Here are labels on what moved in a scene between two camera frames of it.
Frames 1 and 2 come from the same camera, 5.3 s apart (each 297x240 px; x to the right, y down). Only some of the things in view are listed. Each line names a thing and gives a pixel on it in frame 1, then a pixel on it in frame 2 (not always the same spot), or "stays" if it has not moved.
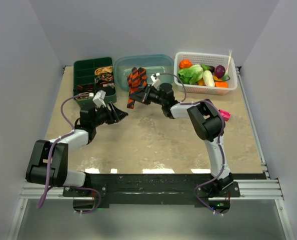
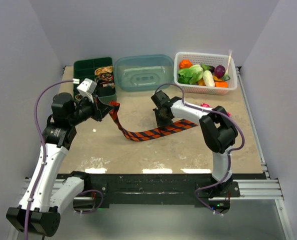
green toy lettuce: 191,75 stays
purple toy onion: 219,71 stays
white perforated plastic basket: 211,59 stays
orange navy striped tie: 137,78 → 132,136
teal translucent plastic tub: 137,71 stays
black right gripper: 143,96 → 160,123
